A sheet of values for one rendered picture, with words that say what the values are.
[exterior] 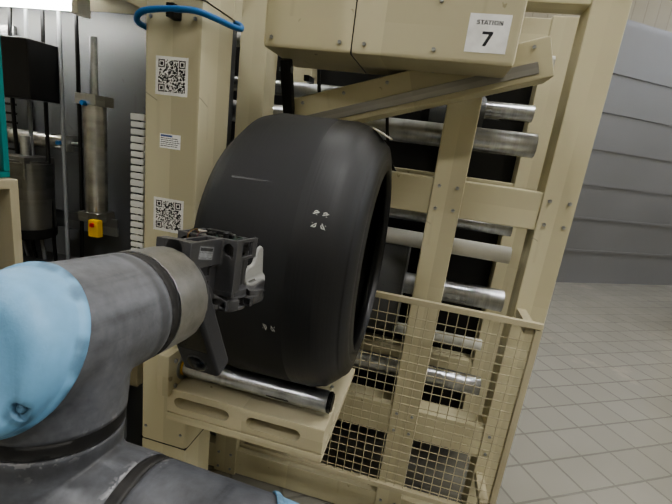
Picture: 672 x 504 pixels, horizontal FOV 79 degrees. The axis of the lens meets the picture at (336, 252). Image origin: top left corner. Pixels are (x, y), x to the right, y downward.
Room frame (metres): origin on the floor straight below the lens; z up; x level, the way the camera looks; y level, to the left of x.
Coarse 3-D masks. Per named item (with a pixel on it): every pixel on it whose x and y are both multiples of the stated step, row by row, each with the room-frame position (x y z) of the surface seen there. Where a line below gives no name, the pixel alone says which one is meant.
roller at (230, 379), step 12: (192, 372) 0.79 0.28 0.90; (228, 372) 0.78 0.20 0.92; (240, 372) 0.78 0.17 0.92; (252, 372) 0.79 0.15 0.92; (228, 384) 0.77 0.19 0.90; (240, 384) 0.77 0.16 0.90; (252, 384) 0.76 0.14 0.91; (264, 384) 0.76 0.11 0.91; (276, 384) 0.76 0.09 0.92; (288, 384) 0.76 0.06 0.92; (300, 384) 0.76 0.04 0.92; (264, 396) 0.76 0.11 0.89; (276, 396) 0.75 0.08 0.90; (288, 396) 0.74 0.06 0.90; (300, 396) 0.74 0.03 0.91; (312, 396) 0.74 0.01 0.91; (324, 396) 0.74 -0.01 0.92; (312, 408) 0.73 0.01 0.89; (324, 408) 0.73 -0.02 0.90
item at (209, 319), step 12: (204, 324) 0.37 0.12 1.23; (216, 324) 0.39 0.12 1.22; (192, 336) 0.38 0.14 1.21; (204, 336) 0.38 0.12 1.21; (216, 336) 0.40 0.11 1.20; (180, 348) 0.40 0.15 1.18; (192, 348) 0.39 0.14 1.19; (204, 348) 0.39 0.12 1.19; (216, 348) 0.40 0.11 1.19; (192, 360) 0.40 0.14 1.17; (204, 360) 0.40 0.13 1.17; (216, 360) 0.40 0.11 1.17; (204, 372) 0.41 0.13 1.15; (216, 372) 0.40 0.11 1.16
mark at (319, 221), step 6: (312, 210) 0.64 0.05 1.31; (318, 210) 0.64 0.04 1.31; (324, 210) 0.64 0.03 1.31; (330, 210) 0.64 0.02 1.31; (312, 216) 0.64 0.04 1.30; (318, 216) 0.64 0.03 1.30; (324, 216) 0.64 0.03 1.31; (330, 216) 0.64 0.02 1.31; (312, 222) 0.63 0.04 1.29; (318, 222) 0.63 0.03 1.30; (324, 222) 0.63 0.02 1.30; (312, 228) 0.63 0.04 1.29; (318, 228) 0.63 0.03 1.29; (324, 228) 0.63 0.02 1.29
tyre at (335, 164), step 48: (240, 144) 0.75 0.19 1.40; (288, 144) 0.74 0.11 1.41; (336, 144) 0.73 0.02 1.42; (384, 144) 0.85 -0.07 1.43; (240, 192) 0.67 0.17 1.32; (288, 192) 0.66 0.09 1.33; (336, 192) 0.66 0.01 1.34; (384, 192) 1.02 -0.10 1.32; (288, 240) 0.63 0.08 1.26; (336, 240) 0.63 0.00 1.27; (384, 240) 1.07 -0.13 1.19; (288, 288) 0.61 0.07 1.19; (336, 288) 0.62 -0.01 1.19; (240, 336) 0.65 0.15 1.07; (288, 336) 0.62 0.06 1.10; (336, 336) 0.64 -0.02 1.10
